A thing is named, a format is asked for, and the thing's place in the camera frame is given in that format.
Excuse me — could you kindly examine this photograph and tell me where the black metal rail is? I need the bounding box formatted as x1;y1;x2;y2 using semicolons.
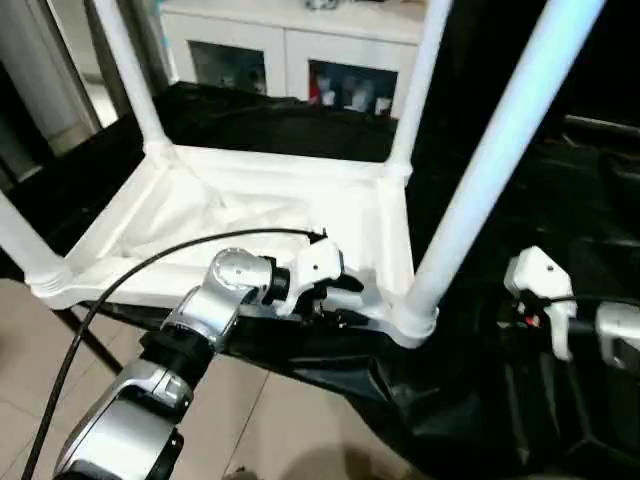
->
565;114;640;139

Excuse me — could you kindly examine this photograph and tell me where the white glass-door cabinet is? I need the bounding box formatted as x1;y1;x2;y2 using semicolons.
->
158;0;433;117

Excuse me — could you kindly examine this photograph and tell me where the grey curtain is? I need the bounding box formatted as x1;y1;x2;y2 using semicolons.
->
85;0;173;96

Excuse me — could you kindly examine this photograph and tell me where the black metal stand frame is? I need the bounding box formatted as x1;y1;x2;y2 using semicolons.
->
55;305;127;379

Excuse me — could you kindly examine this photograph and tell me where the white table top frame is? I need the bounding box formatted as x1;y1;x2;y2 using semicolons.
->
28;143;442;351

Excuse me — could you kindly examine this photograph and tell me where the black work mat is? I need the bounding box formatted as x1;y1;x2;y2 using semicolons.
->
0;80;640;479

